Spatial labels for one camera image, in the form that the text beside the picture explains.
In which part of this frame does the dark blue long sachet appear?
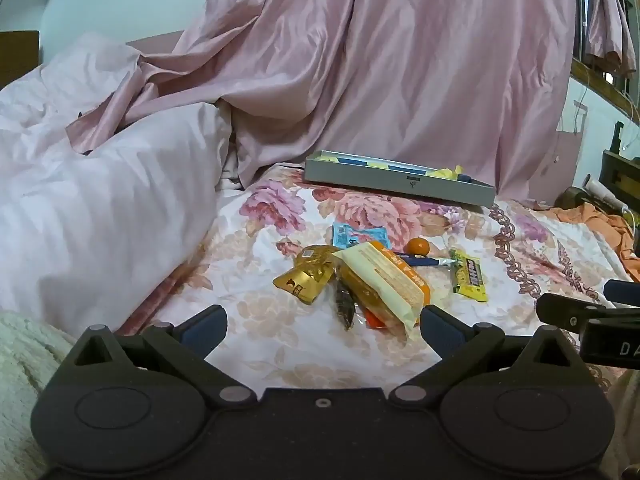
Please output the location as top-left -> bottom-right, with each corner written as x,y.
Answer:
392,251 -> 458,269

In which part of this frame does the pink window curtain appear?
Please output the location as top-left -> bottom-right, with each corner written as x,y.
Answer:
585,0 -> 638,73

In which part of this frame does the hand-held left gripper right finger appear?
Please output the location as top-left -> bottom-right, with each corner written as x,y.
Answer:
389,304 -> 581,408

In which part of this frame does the gold snack packet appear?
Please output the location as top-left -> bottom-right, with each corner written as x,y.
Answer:
272,244 -> 342,306

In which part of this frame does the orange cloth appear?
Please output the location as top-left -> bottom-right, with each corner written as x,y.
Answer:
545,202 -> 640,281

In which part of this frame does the pink satin bed curtain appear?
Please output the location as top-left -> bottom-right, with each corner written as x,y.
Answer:
67,0 -> 583,206

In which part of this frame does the floral bedsheet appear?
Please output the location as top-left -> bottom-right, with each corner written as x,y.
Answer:
117,162 -> 640,396

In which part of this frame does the pale pink pillow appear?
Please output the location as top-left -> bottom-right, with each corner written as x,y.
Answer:
0,32 -> 151,161

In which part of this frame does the light blue snack packet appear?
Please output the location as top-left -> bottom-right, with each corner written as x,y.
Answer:
332,223 -> 391,251

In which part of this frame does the white paper roll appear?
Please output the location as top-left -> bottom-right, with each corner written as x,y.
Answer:
586,175 -> 628,213

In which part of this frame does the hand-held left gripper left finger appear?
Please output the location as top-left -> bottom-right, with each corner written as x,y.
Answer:
70,304 -> 258,408

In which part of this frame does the cream cracker packet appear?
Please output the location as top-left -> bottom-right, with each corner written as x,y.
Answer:
331,241 -> 432,333

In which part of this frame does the yellow candy packet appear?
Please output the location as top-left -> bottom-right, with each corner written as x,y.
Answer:
449,248 -> 489,303

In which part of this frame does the cream fleece blanket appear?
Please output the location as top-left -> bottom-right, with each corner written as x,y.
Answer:
0,310 -> 76,480

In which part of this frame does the dark dried fish packet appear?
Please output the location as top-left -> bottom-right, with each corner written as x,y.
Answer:
334,275 -> 359,331

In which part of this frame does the dark brown cloth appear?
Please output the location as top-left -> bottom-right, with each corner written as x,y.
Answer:
555,187 -> 601,211

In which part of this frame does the white striped duvet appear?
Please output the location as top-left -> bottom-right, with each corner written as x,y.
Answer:
0,102 -> 235,336

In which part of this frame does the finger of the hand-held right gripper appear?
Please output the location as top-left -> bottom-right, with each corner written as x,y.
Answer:
603,279 -> 640,308
536,292 -> 640,333

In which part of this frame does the orange clear tofu packet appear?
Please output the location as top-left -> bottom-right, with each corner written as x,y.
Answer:
362,305 -> 406,331

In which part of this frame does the grey shallow box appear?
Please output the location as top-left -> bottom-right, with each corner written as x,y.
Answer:
304,150 -> 497,208

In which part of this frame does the dark wooden shelf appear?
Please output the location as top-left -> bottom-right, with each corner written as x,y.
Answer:
600,122 -> 640,211

